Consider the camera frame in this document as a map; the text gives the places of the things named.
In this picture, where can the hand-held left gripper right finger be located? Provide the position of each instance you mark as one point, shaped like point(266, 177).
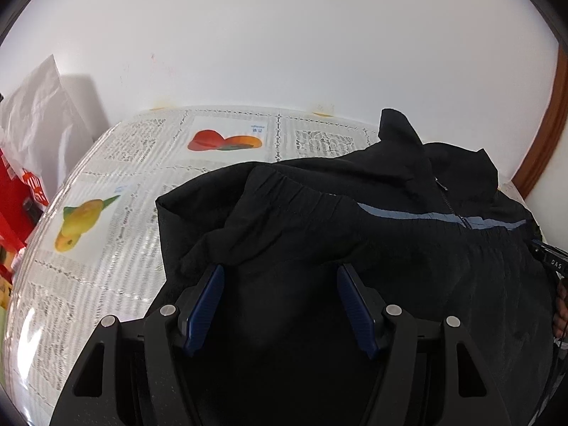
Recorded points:
point(355, 306)

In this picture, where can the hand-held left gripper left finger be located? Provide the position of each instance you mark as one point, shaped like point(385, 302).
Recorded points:
point(206, 306)

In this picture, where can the black white blue zip jacket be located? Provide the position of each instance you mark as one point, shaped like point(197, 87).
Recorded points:
point(399, 239)

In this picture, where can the person's right hand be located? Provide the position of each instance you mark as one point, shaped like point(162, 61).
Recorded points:
point(562, 308)

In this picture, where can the fruit print lace tablecloth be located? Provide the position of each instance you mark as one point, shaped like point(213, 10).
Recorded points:
point(120, 168)

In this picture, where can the green cloth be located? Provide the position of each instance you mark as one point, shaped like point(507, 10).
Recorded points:
point(2, 346)

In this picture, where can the red paper bag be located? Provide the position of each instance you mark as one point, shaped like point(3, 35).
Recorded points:
point(9, 217)

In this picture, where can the white plastic bag red print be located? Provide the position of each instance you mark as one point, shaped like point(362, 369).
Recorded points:
point(40, 115)

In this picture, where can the brown wooden door frame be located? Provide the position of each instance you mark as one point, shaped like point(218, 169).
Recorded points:
point(543, 142)

